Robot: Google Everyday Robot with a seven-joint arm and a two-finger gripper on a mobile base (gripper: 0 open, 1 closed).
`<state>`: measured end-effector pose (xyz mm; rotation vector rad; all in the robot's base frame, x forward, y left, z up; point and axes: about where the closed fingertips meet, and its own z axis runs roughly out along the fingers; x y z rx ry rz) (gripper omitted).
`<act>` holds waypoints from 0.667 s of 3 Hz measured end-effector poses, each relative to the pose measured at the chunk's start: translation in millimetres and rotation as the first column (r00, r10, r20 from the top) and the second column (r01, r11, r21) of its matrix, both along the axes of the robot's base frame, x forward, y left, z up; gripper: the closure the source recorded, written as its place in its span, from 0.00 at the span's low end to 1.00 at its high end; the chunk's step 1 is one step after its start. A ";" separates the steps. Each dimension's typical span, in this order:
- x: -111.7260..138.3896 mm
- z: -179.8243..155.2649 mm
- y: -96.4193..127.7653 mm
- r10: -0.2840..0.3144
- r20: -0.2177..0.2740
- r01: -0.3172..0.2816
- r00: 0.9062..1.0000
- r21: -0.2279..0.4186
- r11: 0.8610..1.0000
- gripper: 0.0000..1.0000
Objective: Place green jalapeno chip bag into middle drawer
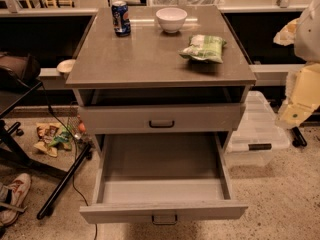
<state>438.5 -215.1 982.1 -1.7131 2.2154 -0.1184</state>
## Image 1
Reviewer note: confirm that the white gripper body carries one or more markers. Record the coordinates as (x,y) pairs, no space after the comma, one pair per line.
(309,37)

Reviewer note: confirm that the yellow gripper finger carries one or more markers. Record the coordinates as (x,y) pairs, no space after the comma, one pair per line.
(286,36)
(291,115)

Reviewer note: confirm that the green jalapeno chip bag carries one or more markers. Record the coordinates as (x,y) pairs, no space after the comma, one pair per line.
(205,48)

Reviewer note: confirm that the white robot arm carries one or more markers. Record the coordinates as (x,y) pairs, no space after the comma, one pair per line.
(307,36)

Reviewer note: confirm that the closed grey upper drawer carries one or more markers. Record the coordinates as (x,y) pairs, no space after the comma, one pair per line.
(161,118)

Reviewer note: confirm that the open grey lower drawer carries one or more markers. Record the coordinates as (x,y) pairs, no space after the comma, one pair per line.
(162,178)

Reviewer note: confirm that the grey drawer cabinet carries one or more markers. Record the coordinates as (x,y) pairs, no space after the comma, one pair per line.
(145,68)

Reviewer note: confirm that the dark bag on table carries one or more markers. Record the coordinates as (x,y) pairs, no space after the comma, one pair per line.
(18,73)

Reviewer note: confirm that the black wheeled stand leg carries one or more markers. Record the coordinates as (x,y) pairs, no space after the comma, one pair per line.
(298,139)

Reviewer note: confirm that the clear plastic storage bin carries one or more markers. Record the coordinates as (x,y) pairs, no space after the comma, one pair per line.
(257,137)

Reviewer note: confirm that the white ceramic bowl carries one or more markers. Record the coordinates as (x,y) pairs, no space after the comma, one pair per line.
(171,19)

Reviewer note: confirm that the blue soda can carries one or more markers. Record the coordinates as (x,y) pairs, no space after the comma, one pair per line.
(121,22)

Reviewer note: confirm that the pile of snack bags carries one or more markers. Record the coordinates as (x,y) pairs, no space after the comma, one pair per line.
(51,137)

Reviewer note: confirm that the white red sneaker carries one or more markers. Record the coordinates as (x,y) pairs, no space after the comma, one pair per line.
(14,195)

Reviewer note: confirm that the wire basket with orange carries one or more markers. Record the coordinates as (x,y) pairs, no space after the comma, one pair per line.
(75,124)

